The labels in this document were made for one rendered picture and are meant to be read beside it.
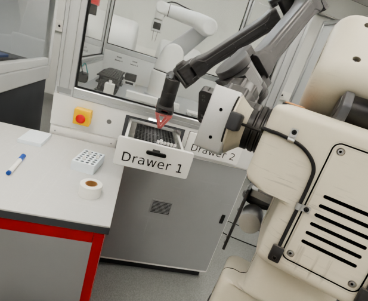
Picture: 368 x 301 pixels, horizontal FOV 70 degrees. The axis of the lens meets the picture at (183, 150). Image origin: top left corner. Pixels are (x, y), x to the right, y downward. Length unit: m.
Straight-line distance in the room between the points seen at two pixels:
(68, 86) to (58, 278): 0.77
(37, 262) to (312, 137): 0.82
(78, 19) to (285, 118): 1.04
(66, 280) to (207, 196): 0.82
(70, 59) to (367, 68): 1.10
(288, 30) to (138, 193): 1.05
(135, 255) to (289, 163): 1.40
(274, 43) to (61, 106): 0.96
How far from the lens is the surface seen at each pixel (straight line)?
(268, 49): 0.65
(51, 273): 0.97
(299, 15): 0.78
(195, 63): 0.95
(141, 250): 1.66
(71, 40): 1.28
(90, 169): 1.03
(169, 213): 1.50
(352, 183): 0.40
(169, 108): 1.01
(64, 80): 1.30
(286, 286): 0.52
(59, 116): 1.34
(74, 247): 0.88
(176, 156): 1.00
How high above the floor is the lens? 1.26
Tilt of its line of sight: 19 degrees down
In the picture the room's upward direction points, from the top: 18 degrees clockwise
